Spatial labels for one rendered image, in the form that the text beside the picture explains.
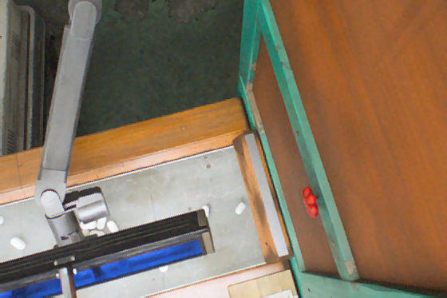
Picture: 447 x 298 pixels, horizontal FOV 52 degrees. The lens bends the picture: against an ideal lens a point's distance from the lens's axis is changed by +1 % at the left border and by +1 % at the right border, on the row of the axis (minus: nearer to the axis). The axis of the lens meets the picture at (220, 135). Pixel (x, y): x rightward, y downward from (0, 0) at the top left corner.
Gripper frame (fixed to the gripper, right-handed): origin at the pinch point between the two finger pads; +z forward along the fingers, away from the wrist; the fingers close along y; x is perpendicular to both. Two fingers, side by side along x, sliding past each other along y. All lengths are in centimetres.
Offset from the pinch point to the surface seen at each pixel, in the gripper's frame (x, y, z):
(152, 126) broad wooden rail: 20.2, 23.0, -24.5
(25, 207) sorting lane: 15.1, -12.3, -14.1
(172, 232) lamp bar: -25.1, 24.4, -24.3
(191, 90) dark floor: 101, 38, -2
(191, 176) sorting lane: 12.4, 29.3, -11.8
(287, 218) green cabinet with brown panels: -8.9, 47.5, -8.0
